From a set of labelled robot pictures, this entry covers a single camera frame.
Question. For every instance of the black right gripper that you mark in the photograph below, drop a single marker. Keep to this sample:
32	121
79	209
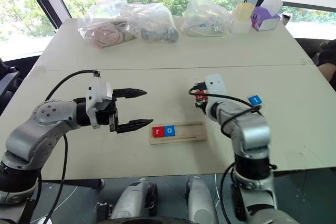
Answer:
202	106

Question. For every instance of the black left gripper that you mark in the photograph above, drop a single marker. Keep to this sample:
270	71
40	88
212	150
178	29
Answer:
105	117

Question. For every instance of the red letter b block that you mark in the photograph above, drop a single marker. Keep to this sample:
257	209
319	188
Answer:
200	95

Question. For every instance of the blue letter t block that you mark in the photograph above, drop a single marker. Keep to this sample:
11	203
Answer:
255	100

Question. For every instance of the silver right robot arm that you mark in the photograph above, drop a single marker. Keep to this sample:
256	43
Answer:
252	134

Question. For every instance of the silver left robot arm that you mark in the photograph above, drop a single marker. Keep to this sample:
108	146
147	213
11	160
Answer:
26	134

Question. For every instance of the wooden letter tray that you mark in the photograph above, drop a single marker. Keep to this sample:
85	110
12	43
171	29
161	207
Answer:
189	132

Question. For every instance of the red letter r block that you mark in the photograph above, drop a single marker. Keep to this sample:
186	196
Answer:
158	131

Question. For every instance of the blue letter o block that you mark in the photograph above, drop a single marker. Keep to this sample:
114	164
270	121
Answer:
170	130

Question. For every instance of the silver left robot leg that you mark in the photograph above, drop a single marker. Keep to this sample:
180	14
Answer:
134	197

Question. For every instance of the silver robot leg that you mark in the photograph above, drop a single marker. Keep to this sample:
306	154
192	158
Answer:
134	197
199	200

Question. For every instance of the silver right robot leg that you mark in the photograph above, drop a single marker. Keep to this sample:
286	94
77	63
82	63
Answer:
199	200

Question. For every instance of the pink plush toy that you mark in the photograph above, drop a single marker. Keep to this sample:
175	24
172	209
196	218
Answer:
102	35

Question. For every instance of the plastic bag with grey items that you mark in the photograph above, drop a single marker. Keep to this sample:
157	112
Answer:
157	34

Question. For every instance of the clear bag of white items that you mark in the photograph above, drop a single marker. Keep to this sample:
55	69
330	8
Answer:
202	16

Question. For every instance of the clear bag of plush toys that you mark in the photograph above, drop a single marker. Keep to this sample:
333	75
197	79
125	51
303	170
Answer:
131	14

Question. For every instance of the yellow and white container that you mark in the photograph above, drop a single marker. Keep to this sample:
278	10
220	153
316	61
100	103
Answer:
242	16

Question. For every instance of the purple tissue box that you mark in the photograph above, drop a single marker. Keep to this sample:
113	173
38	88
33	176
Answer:
262	19

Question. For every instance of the black chair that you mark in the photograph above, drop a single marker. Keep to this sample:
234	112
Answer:
8	82

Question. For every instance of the person in dark clothes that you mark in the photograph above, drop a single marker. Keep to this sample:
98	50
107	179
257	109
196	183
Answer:
328	61

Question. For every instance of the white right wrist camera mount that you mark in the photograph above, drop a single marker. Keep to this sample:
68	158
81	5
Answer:
215	83

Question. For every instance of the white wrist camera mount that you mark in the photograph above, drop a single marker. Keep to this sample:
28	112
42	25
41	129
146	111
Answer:
215	83
94	95

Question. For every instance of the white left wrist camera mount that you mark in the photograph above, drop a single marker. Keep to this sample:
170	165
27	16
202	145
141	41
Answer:
94	95

